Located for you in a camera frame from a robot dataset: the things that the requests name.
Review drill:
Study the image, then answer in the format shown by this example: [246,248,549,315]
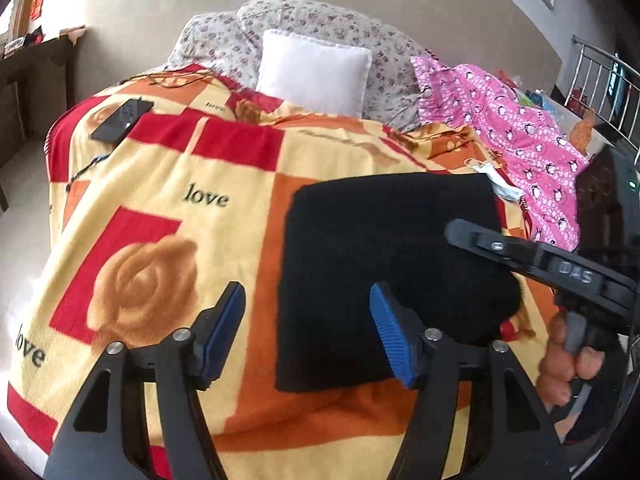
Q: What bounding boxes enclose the floral grey pillows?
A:
[166,0,431,133]

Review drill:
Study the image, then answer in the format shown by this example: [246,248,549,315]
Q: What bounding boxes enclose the white pillow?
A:
[256,29,373,117]

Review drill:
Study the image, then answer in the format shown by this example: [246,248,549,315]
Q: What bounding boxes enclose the orange cloth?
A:
[570,107,598,156]

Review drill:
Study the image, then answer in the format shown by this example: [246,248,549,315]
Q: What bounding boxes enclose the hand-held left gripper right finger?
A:
[369,281,571,480]

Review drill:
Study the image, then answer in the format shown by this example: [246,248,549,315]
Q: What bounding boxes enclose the blue face mask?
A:
[464,158,526,202]

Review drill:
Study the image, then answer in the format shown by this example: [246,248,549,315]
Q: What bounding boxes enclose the person's right hand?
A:
[537,310,606,408]

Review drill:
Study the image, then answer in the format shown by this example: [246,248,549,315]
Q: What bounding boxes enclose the printed rose blanket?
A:
[7,63,586,480]

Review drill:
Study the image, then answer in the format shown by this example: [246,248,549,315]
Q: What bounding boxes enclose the clutter on wooden table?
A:
[2,30,46,58]

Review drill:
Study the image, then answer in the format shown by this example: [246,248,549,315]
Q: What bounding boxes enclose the metal railing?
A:
[570,35,640,161]

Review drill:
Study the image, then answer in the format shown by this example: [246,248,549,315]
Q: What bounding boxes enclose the black pants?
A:
[274,172,523,393]

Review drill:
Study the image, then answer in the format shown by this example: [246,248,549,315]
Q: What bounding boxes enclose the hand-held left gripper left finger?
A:
[44,281,247,480]

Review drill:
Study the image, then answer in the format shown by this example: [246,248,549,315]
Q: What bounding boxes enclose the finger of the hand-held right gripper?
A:
[445,219,608,295]

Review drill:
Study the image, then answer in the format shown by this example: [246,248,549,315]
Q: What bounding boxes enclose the dark braided cord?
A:
[64,152,108,192]

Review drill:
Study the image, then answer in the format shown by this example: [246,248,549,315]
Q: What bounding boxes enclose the dark wooden table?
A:
[0,35,76,171]

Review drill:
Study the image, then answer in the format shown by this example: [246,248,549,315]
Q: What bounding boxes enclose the black smartphone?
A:
[90,98,155,143]

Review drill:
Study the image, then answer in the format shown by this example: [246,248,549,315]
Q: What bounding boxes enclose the black charging cable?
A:
[120,71,216,88]

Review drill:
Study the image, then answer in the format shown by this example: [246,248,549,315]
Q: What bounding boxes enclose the pink penguin print cloth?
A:
[410,55,591,253]

